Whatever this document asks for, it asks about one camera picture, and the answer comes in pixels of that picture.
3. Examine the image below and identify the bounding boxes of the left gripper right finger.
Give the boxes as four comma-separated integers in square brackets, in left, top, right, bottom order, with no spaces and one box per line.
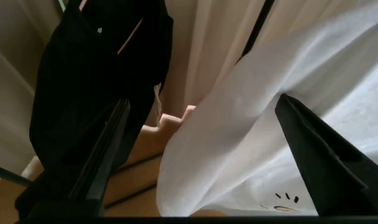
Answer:
[274,93,378,217]

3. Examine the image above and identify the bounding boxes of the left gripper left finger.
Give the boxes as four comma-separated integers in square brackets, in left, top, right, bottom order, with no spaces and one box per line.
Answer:
[14,98,131,218]

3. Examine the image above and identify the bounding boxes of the white garment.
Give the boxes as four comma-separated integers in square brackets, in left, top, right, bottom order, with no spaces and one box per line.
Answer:
[155,0,378,218]

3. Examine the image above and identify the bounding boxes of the black shorts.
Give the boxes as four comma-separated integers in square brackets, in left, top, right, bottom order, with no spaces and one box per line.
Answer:
[29,0,174,175]

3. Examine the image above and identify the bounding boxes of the black clothes rack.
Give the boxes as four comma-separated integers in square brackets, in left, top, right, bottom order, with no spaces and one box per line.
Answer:
[0,0,275,210]

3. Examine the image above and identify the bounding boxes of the beige curtain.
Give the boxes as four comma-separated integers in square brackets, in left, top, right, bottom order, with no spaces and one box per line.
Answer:
[0,0,357,175]

